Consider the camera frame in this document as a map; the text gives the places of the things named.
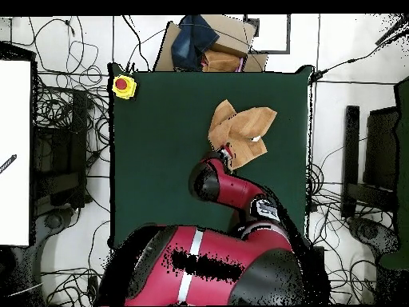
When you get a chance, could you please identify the tan terry towel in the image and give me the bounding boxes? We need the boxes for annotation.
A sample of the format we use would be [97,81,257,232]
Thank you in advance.
[207,99,278,170]

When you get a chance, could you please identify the black flat bar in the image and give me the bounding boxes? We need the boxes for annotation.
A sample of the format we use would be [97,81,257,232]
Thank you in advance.
[340,105,361,219]

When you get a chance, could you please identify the dark green table cloth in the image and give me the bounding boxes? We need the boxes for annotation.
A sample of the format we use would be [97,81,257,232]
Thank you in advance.
[108,62,316,250]

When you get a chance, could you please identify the brown folded cloth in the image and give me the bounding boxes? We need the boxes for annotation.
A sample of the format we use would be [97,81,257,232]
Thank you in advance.
[201,50,242,73]

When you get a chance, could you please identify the blue jeans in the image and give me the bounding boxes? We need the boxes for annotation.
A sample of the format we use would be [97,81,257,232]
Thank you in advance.
[170,14,220,72]

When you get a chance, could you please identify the brown cardboard box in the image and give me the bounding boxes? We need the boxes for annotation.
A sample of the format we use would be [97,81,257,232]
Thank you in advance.
[153,14,269,73]

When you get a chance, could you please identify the yellow emergency stop button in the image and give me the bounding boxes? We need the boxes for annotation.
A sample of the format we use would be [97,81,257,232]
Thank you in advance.
[111,74,138,101]

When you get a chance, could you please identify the black panel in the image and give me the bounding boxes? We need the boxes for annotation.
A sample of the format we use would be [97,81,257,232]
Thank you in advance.
[363,106,400,191]

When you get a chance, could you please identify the black round knob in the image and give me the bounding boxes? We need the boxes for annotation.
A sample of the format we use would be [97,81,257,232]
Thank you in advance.
[44,213,63,229]
[359,223,379,241]

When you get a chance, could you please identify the black equipment rack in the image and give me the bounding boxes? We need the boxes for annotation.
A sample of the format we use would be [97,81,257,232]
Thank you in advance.
[31,89,93,218]

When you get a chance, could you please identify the dark grey stand base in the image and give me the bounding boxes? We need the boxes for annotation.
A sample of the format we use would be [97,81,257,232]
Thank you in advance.
[347,216,402,260]
[30,205,81,306]

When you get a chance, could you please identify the dark green fabric panel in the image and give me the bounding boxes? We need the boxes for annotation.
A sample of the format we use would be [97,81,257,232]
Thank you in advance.
[394,75,409,269]

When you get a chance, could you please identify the black power strip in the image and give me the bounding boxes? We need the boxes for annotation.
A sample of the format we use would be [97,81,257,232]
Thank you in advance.
[86,274,101,306]

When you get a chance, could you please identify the white panel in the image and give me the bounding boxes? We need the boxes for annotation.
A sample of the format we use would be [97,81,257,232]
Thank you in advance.
[0,59,32,247]

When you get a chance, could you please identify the striped black rod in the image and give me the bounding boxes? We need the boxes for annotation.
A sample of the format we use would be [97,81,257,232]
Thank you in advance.
[0,153,18,175]

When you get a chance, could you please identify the black cable tangle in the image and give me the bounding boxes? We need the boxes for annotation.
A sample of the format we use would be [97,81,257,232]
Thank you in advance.
[28,15,111,180]
[304,161,395,305]
[41,220,111,307]

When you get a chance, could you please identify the black cable with connector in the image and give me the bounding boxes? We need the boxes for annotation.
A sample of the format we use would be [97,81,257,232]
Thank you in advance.
[308,28,409,85]

